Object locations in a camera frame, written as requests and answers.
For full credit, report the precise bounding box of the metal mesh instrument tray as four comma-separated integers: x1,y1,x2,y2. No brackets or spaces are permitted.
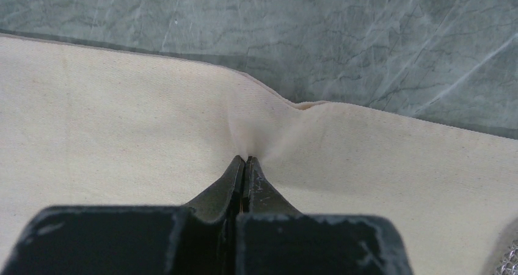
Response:
494,240,517,275

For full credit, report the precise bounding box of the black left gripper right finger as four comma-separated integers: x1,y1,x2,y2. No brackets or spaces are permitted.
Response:
235,157,412,274

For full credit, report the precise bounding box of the beige wrapping cloth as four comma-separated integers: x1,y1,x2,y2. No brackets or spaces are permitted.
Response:
1,36,517,274

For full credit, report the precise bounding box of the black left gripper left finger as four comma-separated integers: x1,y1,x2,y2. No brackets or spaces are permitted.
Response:
2,156,246,274

